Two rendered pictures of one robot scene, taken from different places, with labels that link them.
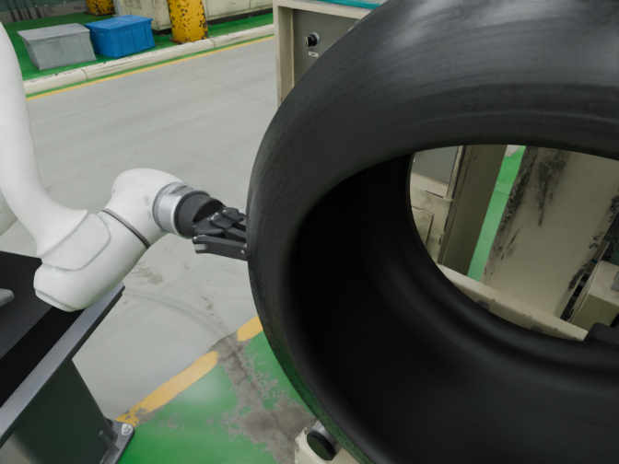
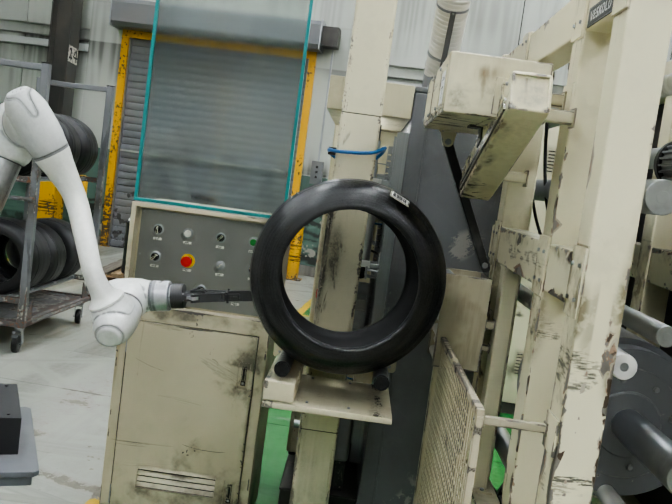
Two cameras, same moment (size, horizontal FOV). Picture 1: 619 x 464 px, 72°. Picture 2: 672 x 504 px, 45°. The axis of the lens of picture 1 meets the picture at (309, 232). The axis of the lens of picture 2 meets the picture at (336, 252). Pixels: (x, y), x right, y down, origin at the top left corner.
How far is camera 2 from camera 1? 1.98 m
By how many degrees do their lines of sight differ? 47
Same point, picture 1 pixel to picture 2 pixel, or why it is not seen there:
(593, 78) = (353, 198)
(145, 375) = not seen: outside the picture
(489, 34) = (336, 191)
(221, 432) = not seen: outside the picture
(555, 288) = (346, 319)
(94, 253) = (132, 307)
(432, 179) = (252, 315)
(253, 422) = not seen: outside the picture
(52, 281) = (118, 318)
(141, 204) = (141, 289)
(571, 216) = (345, 280)
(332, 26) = (175, 220)
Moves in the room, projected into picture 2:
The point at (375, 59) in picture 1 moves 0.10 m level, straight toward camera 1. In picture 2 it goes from (312, 197) to (329, 200)
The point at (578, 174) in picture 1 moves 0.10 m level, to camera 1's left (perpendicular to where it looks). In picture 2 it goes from (343, 261) to (318, 260)
